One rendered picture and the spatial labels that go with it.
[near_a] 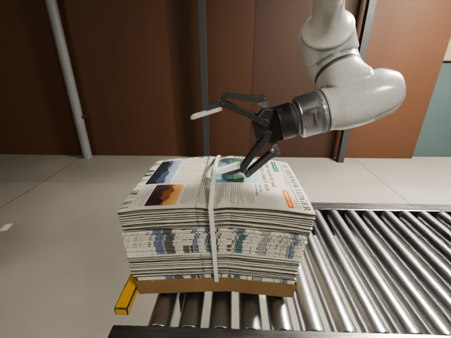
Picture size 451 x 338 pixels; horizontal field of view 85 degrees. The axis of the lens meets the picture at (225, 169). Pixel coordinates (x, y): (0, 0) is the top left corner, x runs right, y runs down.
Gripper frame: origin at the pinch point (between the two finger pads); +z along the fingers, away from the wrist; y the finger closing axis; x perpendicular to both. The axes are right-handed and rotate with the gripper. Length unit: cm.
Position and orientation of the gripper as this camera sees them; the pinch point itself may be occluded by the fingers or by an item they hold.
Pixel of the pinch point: (206, 144)
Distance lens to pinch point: 56.5
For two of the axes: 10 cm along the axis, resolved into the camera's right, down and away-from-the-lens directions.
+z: -9.5, 2.6, 1.4
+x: 0.3, -3.9, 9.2
